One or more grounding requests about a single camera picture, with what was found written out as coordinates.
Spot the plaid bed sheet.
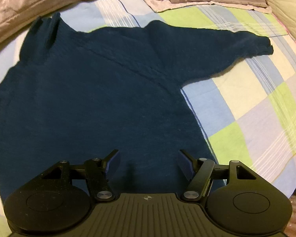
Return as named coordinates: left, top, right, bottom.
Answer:
left=0, top=0, right=296, bottom=237

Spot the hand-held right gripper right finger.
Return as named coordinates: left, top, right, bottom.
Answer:
left=178, top=149, right=258, bottom=200

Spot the navy blue knit sweater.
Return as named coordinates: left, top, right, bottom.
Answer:
left=0, top=12, right=274, bottom=198

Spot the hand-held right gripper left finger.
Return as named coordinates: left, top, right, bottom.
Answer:
left=41, top=149, right=121, bottom=201

